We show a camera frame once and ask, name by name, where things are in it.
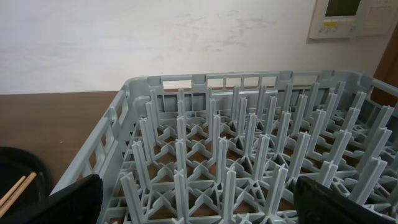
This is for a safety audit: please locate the white wall control panel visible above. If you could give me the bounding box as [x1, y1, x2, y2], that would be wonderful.
[308, 0, 397, 39]

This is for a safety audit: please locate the wooden chopstick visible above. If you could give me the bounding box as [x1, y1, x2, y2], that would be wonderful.
[0, 176, 26, 207]
[0, 172, 37, 218]

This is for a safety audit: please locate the round black serving tray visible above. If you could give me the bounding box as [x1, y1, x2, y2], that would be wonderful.
[1, 146, 52, 218]

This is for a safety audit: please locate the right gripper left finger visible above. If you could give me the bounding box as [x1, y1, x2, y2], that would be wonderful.
[1, 174, 103, 224]

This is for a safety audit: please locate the grey plastic dishwasher rack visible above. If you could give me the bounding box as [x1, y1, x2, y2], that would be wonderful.
[54, 70, 397, 223]

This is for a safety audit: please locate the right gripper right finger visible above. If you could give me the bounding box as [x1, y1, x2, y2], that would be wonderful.
[294, 176, 395, 224]

